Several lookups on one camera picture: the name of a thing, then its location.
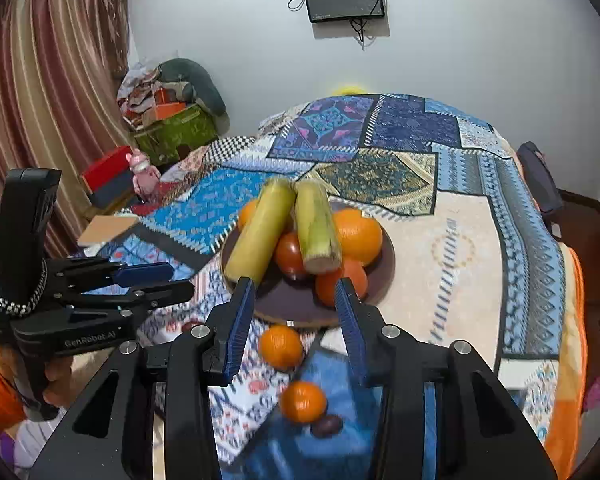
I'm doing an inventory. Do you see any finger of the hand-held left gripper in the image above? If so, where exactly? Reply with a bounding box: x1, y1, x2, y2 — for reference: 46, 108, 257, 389
62, 280, 196, 318
50, 258, 175, 293

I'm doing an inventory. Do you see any orange blanket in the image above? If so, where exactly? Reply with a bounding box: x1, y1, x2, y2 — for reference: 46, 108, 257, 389
544, 247, 587, 467

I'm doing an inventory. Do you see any purple plate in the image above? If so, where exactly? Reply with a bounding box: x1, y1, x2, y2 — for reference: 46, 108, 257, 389
220, 200, 397, 328

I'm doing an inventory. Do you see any yellow corn cob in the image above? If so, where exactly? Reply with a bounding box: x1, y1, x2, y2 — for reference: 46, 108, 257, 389
223, 177, 297, 283
294, 179, 343, 275

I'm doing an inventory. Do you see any striped red curtain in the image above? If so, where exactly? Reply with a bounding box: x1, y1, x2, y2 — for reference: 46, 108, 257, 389
0, 0, 137, 258

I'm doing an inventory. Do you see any dark blue box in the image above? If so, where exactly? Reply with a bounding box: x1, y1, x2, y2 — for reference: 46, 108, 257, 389
87, 180, 144, 212

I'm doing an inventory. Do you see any pink toy figure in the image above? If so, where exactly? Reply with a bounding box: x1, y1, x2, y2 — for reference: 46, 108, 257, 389
126, 150, 162, 202

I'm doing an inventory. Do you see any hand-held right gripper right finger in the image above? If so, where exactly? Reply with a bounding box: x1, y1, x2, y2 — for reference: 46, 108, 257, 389
334, 277, 573, 480

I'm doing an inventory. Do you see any pink cloth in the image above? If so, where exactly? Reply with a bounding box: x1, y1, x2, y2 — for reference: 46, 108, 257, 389
582, 367, 600, 414

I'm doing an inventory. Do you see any person's left hand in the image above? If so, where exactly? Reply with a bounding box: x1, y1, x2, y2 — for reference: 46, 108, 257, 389
44, 357, 89, 408

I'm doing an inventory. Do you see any orange box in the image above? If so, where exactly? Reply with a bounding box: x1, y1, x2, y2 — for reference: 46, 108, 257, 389
141, 102, 187, 127

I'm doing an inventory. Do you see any grey backpack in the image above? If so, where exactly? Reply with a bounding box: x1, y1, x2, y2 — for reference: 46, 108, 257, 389
516, 141, 565, 227

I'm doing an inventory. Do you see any black white braided cord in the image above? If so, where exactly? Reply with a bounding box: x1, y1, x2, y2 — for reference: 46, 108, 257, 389
0, 259, 49, 317

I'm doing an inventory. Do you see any blue patchwork blanket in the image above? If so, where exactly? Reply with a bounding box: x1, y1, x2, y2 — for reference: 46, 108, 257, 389
80, 92, 581, 480

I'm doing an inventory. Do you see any pile of clothes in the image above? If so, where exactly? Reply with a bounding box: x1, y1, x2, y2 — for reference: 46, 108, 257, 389
117, 62, 181, 122

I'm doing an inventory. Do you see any red tomato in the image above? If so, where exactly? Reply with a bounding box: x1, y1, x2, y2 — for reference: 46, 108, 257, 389
274, 232, 311, 281
315, 256, 369, 307

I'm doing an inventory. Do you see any tan cardboard box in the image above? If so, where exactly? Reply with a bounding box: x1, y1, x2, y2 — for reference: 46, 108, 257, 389
77, 214, 141, 247

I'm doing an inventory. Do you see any small mandarin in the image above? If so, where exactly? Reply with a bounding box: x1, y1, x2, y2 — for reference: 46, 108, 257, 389
258, 324, 305, 372
279, 380, 328, 426

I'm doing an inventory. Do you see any red box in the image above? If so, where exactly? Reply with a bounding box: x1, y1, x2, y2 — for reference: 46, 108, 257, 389
81, 146, 136, 193

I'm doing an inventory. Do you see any dark brown date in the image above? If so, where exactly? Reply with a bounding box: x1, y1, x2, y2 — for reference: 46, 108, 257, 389
310, 414, 344, 438

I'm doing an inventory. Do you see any black white checkered cloth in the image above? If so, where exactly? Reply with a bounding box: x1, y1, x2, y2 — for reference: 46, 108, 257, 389
200, 135, 257, 171

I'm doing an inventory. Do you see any large orange with sticker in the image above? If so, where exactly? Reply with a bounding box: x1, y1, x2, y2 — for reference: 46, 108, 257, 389
332, 207, 384, 267

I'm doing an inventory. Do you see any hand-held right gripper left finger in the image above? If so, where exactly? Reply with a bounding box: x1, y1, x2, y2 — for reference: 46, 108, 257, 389
27, 276, 257, 480

